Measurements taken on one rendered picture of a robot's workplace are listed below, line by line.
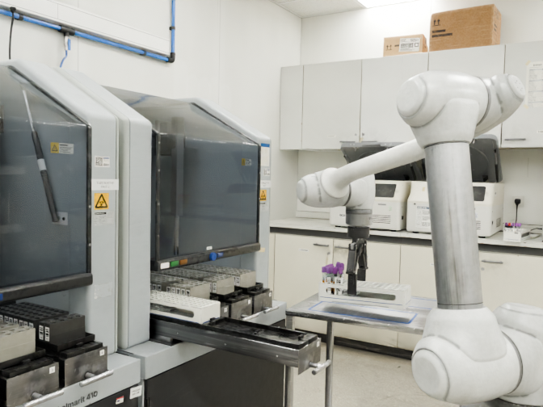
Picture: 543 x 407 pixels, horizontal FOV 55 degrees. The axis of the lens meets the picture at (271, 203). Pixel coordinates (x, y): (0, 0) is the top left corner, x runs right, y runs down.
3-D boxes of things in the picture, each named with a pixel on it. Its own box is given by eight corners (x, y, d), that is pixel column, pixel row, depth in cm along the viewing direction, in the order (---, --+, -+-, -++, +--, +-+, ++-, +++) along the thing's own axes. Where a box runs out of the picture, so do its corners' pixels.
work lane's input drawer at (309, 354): (119, 332, 178) (119, 306, 178) (149, 323, 190) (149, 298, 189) (312, 379, 140) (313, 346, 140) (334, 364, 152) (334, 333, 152)
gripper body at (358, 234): (365, 227, 174) (364, 255, 174) (372, 225, 181) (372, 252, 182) (343, 226, 177) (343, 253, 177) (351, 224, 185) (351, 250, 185)
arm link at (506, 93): (470, 102, 144) (434, 98, 138) (525, 64, 130) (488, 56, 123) (485, 144, 140) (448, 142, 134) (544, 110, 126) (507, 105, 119)
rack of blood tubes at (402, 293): (317, 300, 181) (317, 282, 181) (327, 295, 190) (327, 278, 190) (405, 309, 168) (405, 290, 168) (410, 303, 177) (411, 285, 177)
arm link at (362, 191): (361, 207, 186) (330, 207, 180) (362, 163, 185) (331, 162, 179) (381, 209, 177) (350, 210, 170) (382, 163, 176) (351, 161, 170)
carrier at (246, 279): (251, 284, 220) (252, 270, 220) (255, 285, 219) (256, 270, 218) (235, 289, 210) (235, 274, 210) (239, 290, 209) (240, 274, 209)
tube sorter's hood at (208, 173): (54, 256, 194) (54, 81, 191) (167, 241, 246) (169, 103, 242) (157, 272, 167) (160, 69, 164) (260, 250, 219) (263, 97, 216)
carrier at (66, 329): (81, 335, 147) (81, 313, 146) (86, 336, 146) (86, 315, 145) (44, 346, 137) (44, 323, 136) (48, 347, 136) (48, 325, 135)
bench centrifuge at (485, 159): (404, 232, 366) (407, 133, 362) (427, 226, 419) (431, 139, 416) (490, 239, 337) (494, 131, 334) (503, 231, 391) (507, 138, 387)
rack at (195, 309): (132, 312, 177) (132, 295, 177) (153, 307, 186) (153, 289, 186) (200, 328, 162) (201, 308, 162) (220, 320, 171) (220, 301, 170)
